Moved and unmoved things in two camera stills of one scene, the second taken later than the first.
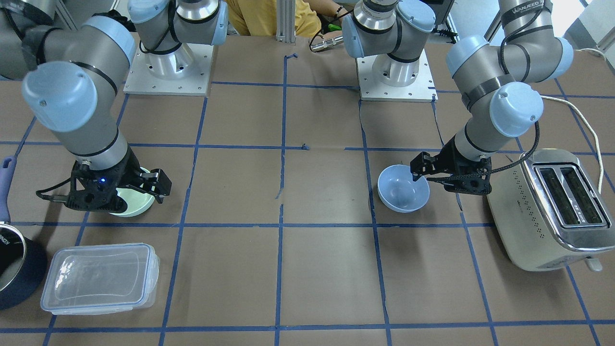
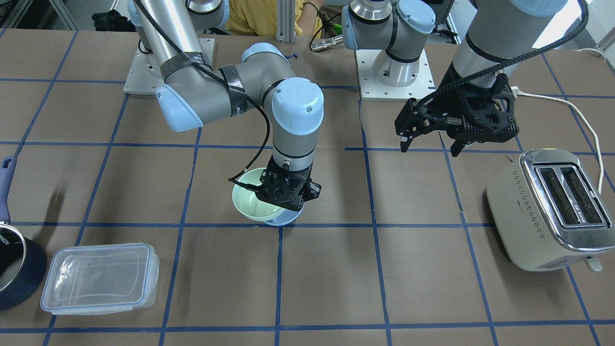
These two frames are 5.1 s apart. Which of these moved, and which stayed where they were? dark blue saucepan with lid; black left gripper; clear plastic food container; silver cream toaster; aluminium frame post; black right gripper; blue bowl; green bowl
Moved: black right gripper; black left gripper; green bowl; blue bowl
Stayed: clear plastic food container; silver cream toaster; dark blue saucepan with lid; aluminium frame post
